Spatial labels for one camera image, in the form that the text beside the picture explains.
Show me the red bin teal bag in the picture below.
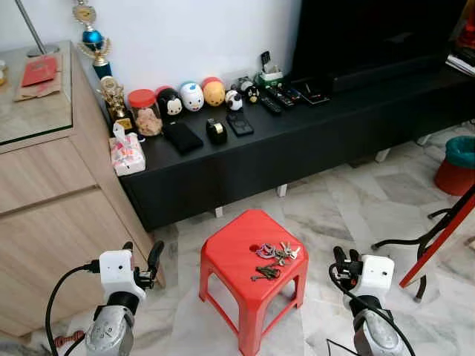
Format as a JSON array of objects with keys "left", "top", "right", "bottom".
[{"left": 434, "top": 136, "right": 475, "bottom": 197}]

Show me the red envelope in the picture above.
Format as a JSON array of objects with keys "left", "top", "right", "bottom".
[{"left": 21, "top": 56, "right": 60, "bottom": 88}]

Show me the flat black remote control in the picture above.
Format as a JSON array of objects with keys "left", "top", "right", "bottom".
[{"left": 226, "top": 111, "right": 255, "bottom": 137}]

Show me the small gold trophy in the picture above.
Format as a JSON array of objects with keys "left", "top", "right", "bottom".
[{"left": 99, "top": 76, "right": 135, "bottom": 135}]

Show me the red figurine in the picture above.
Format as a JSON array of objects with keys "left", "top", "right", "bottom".
[{"left": 457, "top": 19, "right": 475, "bottom": 50}]

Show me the dark grey white figurine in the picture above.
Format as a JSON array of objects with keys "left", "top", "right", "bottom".
[{"left": 236, "top": 76, "right": 261, "bottom": 105}]

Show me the black low TV console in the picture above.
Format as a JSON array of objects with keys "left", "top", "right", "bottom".
[{"left": 119, "top": 67, "right": 475, "bottom": 231}]

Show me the clear jar red lid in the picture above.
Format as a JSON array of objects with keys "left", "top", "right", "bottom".
[{"left": 128, "top": 89, "right": 164, "bottom": 137}]

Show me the black mouse plush toy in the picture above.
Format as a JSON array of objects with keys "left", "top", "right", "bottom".
[{"left": 154, "top": 87, "right": 184, "bottom": 118}]

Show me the silver lamp stand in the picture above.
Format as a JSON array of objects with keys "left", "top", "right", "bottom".
[{"left": 15, "top": 0, "right": 61, "bottom": 59}]

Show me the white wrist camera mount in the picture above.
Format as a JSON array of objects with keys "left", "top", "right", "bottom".
[
  {"left": 358, "top": 256, "right": 396, "bottom": 299},
  {"left": 99, "top": 250, "right": 150, "bottom": 300}
]

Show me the silver key bunch purple ring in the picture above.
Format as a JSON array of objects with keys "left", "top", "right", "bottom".
[{"left": 256, "top": 241, "right": 301, "bottom": 267}]

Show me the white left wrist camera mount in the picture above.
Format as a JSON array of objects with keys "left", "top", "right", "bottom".
[{"left": 99, "top": 250, "right": 150, "bottom": 300}]

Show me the brown paper envelope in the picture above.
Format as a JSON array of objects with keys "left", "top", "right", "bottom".
[{"left": 14, "top": 70, "right": 65, "bottom": 102}]

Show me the stack of books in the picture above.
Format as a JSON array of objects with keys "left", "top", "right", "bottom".
[{"left": 445, "top": 48, "right": 475, "bottom": 76}]

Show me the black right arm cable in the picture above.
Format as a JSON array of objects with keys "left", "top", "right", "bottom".
[{"left": 328, "top": 263, "right": 410, "bottom": 356}]

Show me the tall blue gold trophy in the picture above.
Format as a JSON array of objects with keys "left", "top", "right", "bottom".
[{"left": 73, "top": 0, "right": 114, "bottom": 79}]

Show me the black tape dispenser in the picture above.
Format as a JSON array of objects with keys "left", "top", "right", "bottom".
[{"left": 206, "top": 117, "right": 228, "bottom": 145}]

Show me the black wallet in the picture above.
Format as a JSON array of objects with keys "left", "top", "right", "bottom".
[{"left": 163, "top": 121, "right": 204, "bottom": 155}]

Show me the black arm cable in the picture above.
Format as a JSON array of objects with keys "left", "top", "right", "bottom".
[
  {"left": 45, "top": 262, "right": 101, "bottom": 356},
  {"left": 328, "top": 263, "right": 410, "bottom": 356}
]

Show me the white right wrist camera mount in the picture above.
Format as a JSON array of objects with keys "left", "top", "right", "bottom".
[{"left": 358, "top": 256, "right": 396, "bottom": 299}]

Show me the pink white tissue pack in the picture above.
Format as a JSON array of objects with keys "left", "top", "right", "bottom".
[{"left": 110, "top": 122, "right": 147, "bottom": 177}]

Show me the red plastic stool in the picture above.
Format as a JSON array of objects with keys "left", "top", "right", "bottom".
[{"left": 199, "top": 208, "right": 309, "bottom": 356}]

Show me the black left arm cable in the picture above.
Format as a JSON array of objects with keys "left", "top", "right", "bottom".
[{"left": 45, "top": 262, "right": 101, "bottom": 356}]

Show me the white blue duck plush toy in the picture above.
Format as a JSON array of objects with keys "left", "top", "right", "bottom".
[{"left": 178, "top": 82, "right": 205, "bottom": 113}]

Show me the small black white figurine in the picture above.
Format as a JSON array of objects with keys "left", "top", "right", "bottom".
[{"left": 225, "top": 90, "right": 244, "bottom": 112}]

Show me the black rectangular tray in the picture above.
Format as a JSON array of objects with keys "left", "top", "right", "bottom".
[{"left": 293, "top": 78, "right": 332, "bottom": 106}]

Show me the green holder with phone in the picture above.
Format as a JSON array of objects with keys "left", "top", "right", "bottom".
[{"left": 256, "top": 50, "right": 284, "bottom": 86}]

